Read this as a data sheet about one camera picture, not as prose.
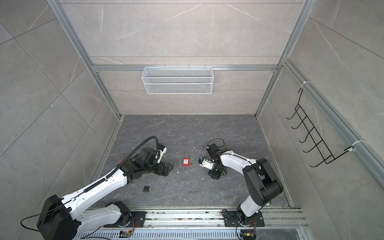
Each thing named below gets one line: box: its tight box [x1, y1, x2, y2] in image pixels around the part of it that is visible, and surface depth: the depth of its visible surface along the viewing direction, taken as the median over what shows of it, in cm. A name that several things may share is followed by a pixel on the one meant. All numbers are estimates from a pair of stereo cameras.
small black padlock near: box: [140, 182, 150, 193], surface depth 85 cm
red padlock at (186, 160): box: [182, 153, 191, 167], surface depth 95 cm
